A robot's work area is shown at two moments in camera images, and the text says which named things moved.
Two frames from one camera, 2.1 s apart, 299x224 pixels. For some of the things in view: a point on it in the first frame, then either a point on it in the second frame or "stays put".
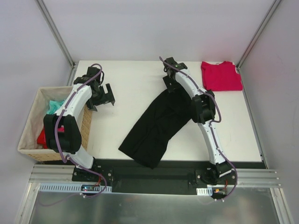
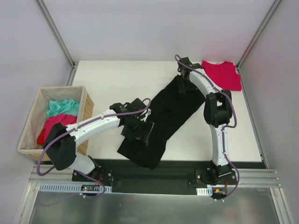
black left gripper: x=103 y=98 to x=145 y=131
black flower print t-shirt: x=148 y=139 stays put
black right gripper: x=170 y=83 to x=183 y=84
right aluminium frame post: x=268 y=16 stays put
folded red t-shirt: x=223 y=77 stays put
